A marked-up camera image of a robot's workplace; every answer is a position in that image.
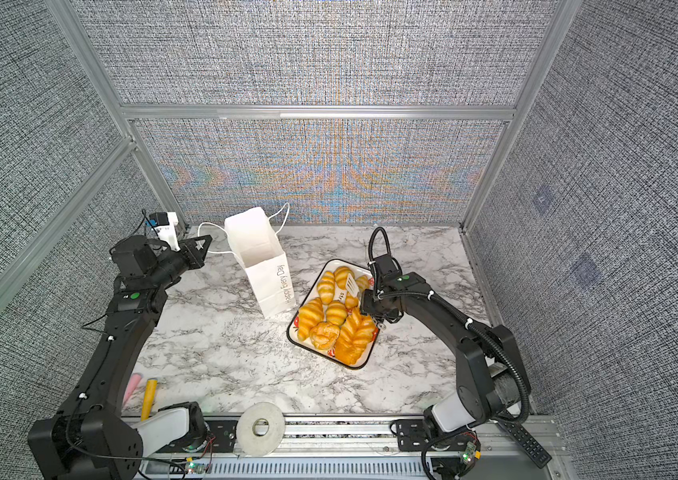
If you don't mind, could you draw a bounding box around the small circuit board right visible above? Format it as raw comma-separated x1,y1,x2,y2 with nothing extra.
455,440,481,477

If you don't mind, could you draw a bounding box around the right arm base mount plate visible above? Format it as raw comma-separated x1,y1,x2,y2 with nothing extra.
389,418,482,457

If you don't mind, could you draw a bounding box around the purple plastic fork toy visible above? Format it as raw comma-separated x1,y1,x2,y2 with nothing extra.
122,373,143,407

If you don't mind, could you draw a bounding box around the black tv remote control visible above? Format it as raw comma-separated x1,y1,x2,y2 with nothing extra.
496,420,552,469

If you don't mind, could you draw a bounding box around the yellow plastic scoop toy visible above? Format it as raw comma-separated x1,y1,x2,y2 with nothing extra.
140,378,158,421

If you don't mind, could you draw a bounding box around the aluminium front rail frame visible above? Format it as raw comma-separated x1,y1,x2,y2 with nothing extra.
139,414,578,479

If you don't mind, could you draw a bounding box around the round bun bottom left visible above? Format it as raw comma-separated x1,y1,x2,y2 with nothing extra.
310,322,341,350

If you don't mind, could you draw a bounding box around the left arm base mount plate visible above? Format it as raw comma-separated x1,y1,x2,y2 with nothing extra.
172,419,238,455

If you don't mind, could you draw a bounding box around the croissant top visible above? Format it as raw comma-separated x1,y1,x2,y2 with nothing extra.
334,266,353,290

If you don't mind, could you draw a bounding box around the small croissant centre of tray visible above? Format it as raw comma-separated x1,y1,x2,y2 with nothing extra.
325,301,348,327

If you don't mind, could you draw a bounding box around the white tape roll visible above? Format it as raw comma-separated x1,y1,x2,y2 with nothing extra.
236,402,286,457

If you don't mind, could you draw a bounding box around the small green circuit board left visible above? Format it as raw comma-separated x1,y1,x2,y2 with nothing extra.
181,457,210,477

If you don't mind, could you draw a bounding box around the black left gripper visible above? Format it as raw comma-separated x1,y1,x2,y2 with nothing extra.
151,234,212,291

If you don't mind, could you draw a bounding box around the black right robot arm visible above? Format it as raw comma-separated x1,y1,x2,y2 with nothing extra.
360,227,531,435

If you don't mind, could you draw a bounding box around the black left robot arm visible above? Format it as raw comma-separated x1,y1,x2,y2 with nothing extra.
27,235,212,479

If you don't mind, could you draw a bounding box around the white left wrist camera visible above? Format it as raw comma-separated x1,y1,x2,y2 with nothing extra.
147,212,180,251

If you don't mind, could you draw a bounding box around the white paper gift bag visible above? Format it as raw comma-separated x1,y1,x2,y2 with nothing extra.
197,202,295,318

